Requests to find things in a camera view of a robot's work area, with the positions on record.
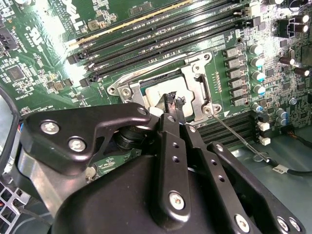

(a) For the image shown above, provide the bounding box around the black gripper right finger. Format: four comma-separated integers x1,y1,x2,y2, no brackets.
175,96,307,234

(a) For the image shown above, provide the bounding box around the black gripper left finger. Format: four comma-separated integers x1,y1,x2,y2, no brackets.
19,91,193,225

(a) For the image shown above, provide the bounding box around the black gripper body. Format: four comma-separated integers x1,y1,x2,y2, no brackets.
52,155,236,234

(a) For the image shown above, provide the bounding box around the metal locking lever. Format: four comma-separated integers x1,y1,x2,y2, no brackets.
212,113,271,163
118,55,212,82

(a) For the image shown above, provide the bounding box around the silver CPU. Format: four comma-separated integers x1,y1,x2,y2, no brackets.
139,74,195,117

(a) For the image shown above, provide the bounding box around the metal socket cover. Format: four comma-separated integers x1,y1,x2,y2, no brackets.
117,64,215,121

